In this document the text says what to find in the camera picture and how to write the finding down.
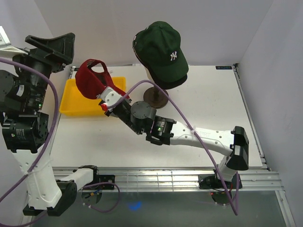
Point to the beige mannequin head stand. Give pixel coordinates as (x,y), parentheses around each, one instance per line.
(153,96)

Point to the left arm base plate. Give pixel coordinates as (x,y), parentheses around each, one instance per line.
(104,179)

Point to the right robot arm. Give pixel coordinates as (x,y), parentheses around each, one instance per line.
(142,118)

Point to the dark green cap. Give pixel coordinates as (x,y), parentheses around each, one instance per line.
(159,45)

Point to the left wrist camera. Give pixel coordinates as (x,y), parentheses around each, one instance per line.
(6,48)

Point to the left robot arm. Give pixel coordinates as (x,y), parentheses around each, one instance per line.
(26,129)

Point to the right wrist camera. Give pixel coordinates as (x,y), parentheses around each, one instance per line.
(109,97)

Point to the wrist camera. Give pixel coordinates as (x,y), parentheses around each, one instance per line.
(109,97)
(6,48)

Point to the yellow plastic tray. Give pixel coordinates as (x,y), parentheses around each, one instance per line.
(75,104)

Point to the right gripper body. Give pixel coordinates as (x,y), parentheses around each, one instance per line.
(123,112)

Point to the black cap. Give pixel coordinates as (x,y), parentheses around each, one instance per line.
(161,80)

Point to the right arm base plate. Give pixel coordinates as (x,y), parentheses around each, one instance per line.
(210,181)

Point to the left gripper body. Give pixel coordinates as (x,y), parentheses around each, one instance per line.
(45,64)

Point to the red cap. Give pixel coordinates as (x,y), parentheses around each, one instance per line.
(92,84)

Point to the aluminium frame rail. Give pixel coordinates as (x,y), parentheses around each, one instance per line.
(186,180)

